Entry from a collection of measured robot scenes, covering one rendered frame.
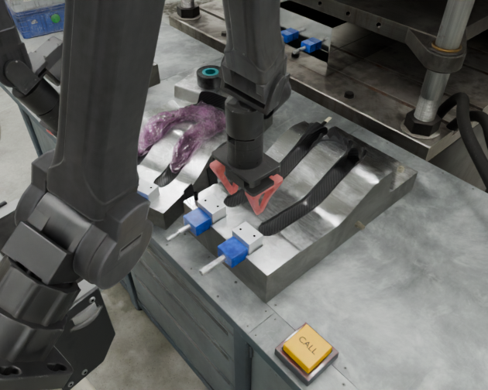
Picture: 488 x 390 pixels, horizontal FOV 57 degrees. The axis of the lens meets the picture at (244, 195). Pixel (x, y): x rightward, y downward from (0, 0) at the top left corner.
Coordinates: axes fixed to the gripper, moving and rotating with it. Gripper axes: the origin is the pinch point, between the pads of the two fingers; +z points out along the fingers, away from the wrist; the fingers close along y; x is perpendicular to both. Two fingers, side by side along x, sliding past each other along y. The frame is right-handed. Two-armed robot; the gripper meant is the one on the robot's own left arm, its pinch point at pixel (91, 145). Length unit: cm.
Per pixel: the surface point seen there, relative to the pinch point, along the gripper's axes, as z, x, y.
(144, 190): 12.2, 0.3, -8.2
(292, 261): 15.3, -4.8, -44.4
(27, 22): 130, -70, 290
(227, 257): 9.4, 2.1, -35.7
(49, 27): 143, -80, 286
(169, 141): 18.3, -13.8, 0.6
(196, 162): 19.0, -13.1, -9.2
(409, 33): 35, -80, -27
